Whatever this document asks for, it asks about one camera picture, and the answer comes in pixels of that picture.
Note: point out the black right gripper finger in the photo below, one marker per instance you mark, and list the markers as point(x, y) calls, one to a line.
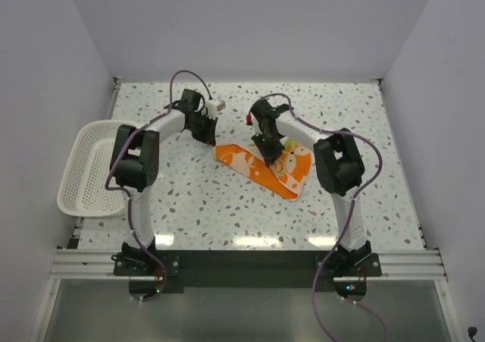
point(268, 159)
point(275, 155)

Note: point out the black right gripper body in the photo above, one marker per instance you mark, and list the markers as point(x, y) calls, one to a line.
point(267, 142)

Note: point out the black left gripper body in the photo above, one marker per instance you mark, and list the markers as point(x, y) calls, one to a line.
point(202, 126)

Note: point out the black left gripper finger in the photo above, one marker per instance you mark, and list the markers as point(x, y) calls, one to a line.
point(211, 139)
point(207, 140)

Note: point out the orange patterned towel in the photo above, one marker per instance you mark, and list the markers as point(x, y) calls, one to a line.
point(286, 177)

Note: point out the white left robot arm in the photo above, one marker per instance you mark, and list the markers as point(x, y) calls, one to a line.
point(134, 164)

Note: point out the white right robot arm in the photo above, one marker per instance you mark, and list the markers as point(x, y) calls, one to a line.
point(338, 163)

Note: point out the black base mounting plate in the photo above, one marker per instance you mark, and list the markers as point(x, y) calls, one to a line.
point(173, 271)

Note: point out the white perforated plastic basket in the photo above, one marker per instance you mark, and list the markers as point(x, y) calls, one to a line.
point(82, 190)

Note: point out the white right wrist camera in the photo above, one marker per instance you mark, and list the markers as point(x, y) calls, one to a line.
point(253, 123)

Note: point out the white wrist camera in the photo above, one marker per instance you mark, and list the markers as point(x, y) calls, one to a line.
point(253, 123)
point(214, 107)

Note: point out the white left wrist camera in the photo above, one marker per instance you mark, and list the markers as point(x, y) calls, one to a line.
point(214, 107)

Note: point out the aluminium frame rail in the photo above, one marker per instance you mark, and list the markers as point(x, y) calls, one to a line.
point(396, 265)

